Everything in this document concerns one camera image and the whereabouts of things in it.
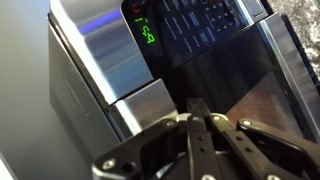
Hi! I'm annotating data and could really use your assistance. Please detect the black glass microwave door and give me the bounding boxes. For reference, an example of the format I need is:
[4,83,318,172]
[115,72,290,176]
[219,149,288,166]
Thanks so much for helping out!
[108,13,320,144]

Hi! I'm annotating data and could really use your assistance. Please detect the stainless steel microwave oven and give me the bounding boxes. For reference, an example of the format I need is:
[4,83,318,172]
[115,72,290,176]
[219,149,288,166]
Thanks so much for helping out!
[47,0,272,165]

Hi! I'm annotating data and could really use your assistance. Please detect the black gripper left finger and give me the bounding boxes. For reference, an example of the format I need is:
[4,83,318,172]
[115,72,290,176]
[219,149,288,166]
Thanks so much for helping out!
[91,98,218,180]

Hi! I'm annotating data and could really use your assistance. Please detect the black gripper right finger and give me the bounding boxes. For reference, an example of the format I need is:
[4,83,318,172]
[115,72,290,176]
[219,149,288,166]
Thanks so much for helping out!
[199,98,320,180]

